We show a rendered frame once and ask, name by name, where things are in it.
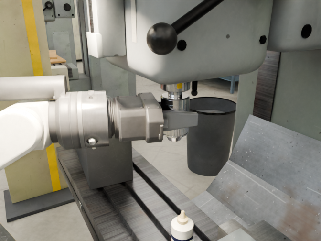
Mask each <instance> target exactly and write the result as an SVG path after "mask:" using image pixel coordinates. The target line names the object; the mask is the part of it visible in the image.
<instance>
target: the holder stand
mask: <svg viewBox="0 0 321 241"><path fill-rule="evenodd" d="M106 98H107V99H110V100H111V101H112V102H113V99H112V98H111V97H110V96H107V95H106ZM77 154H78V157H79V160H80V163H81V166H82V168H83V171H84V174H85V176H86V180H87V182H88V185H89V188H90V190H92V189H96V188H101V187H105V186H109V185H114V184H118V183H122V182H126V181H130V180H133V162H132V141H126V142H120V141H119V138H115V134H114V136H112V138H109V146H106V147H97V148H96V149H92V148H80V149H77Z"/></svg>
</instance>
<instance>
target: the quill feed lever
mask: <svg viewBox="0 0 321 241"><path fill-rule="evenodd" d="M223 1H224V0H204V1H202V2H201V3H200V4H198V5H197V6H195V7H194V8H193V9H191V10H190V11H189V12H187V13H186V14H184V15H183V16H182V17H180V18H179V19H178V20H176V21H175V22H174V23H172V24H171V25H170V24H167V23H164V22H160V23H156V24H154V25H153V26H151V27H150V29H149V30H148V32H147V36H146V41H147V45H148V47H149V49H150V50H151V51H152V52H153V53H155V54H157V55H166V54H169V53H170V52H172V51H173V50H174V48H175V47H176V44H177V41H178V37H177V35H179V34H180V33H181V32H183V31H184V30H185V29H187V28H188V27H189V26H191V25H192V24H193V23H195V22H196V21H197V20H199V19H200V18H201V17H203V16H204V15H205V14H207V13H208V12H209V11H211V10H212V9H213V8H215V7H216V6H217V5H219V4H220V3H221V2H223Z"/></svg>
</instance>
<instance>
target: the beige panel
mask: <svg viewBox="0 0 321 241"><path fill-rule="evenodd" d="M32 76H52V70H51V63H50V56H49V49H48V42H47V35H46V28H45V22H44V15H43V6H42V0H0V77H32ZM19 101H20V100H15V101H0V111H2V110H4V109H6V108H7V107H9V106H11V105H13V104H15V103H17V102H19ZM60 146H61V145H60V144H59V143H58V142H57V143H52V144H51V145H50V146H48V147H47V148H45V149H43V150H33V151H31V152H29V153H28V154H26V155H25V156H23V157H21V158H20V159H18V160H17V161H15V162H14V163H12V164H10V165H9V166H7V167H5V168H4V171H5V175H6V179H7V183H8V187H9V189H8V190H4V191H3V192H4V201H5V211H6V220H7V223H8V222H11V221H14V220H17V219H21V218H24V217H27V216H30V215H33V214H36V213H39V212H43V211H46V210H49V209H52V208H55V207H58V206H62V205H65V204H68V203H71V202H74V201H75V200H74V198H73V196H72V193H71V191H70V189H69V187H68V185H67V183H66V181H65V179H64V177H63V175H62V172H61V170H60V168H59V164H58V158H57V151H56V147H60Z"/></svg>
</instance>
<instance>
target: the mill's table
mask: <svg viewBox="0 0 321 241"><path fill-rule="evenodd" d="M56 151H57V158H58V164H59V168H60V170H61V172H62V175H63V177H64V179H65V181H66V183H67V185H68V187H69V189H70V191H71V193H72V196H73V198H74V200H75V202H76V204H77V206H78V208H79V210H80V212H81V214H82V217H83V219H84V221H85V223H86V225H87V227H88V229H89V231H90V233H91V236H92V238H93V240H94V241H171V222H172V220H173V219H174V218H175V217H177V216H179V215H180V214H181V211H182V210H184V212H185V215H186V216H187V217H188V218H190V219H191V220H192V221H193V240H194V241H217V236H218V227H219V226H218V225H217V224H216V223H215V222H214V221H213V220H212V219H211V218H209V217H208V216H207V215H206V214H205V213H204V212H203V211H202V210H201V209H200V208H198V207H197V206H196V205H195V204H194V203H193V202H192V201H191V200H190V199H189V198H188V197H187V196H186V195H185V194H184V193H182V192H181V191H180V190H179V189H178V188H177V187H176V186H175V185H174V184H173V183H171V182H170V181H169V180H168V179H167V178H166V177H165V176H164V175H163V174H162V173H160V172H159V171H158V170H157V169H156V168H155V167H154V166H153V165H152V164H151V163H149V162H148V161H147V160H146V159H145V158H144V157H143V156H142V155H141V154H140V153H138V152H137V151H136V150H135V149H134V148H133V147H132V162H133V180H130V181H126V182H122V183H118V184H114V185H109V186H105V187H101V188H96V189H92V190H90V188H89V185H88V182H87V180H86V176H85V174H84V171H83V168H82V166H81V163H80V160H79V157H78V154H77V149H68V150H66V149H64V148H63V147H61V146H60V147H56Z"/></svg>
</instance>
